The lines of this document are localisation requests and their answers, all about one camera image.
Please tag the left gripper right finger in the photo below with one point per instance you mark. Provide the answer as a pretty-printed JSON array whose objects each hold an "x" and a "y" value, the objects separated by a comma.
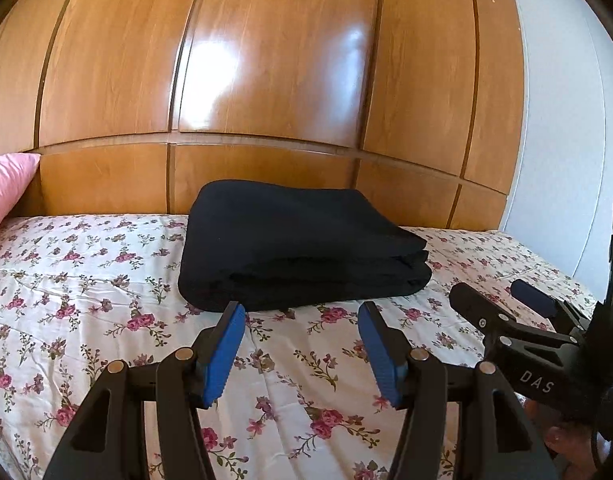
[{"x": 495, "y": 440}]

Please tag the pink pillow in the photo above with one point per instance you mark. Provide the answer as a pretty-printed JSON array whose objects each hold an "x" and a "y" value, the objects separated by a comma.
[{"x": 17, "y": 170}]

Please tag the wooden wardrobe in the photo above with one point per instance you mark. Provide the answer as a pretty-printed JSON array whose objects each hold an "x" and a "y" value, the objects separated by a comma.
[{"x": 134, "y": 105}]

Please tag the black pants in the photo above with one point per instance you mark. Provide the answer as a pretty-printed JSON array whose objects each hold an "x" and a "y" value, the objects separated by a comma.
[{"x": 269, "y": 247}]

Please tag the person's right hand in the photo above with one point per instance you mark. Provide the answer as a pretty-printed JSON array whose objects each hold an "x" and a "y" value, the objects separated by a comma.
[{"x": 571, "y": 441}]

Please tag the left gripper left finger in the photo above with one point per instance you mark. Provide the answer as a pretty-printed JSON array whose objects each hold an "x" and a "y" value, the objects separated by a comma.
[{"x": 106, "y": 438}]

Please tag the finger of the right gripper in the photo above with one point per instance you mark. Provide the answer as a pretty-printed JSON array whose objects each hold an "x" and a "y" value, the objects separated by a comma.
[
  {"x": 534, "y": 298},
  {"x": 480, "y": 312}
]

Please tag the floral bed cover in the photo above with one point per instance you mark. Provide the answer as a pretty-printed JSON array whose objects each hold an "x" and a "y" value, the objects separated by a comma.
[{"x": 301, "y": 403}]

